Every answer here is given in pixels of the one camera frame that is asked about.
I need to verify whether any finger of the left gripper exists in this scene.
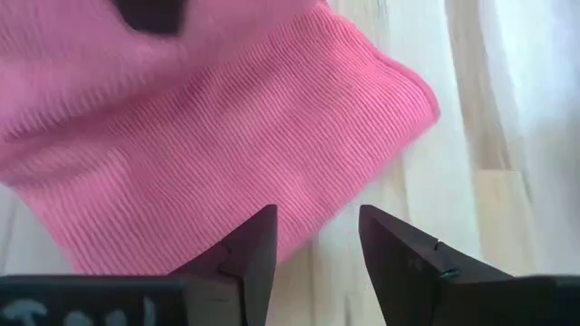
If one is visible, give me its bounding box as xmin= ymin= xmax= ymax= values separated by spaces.
xmin=111 ymin=0 xmax=190 ymax=38

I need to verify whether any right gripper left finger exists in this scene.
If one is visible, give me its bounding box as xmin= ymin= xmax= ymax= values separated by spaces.
xmin=0 ymin=204 xmax=279 ymax=326

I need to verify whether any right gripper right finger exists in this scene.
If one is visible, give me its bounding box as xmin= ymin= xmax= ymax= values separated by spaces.
xmin=358 ymin=204 xmax=580 ymax=326

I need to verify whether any pink microfiber towel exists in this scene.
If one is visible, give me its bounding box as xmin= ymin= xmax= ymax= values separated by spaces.
xmin=0 ymin=0 xmax=441 ymax=277

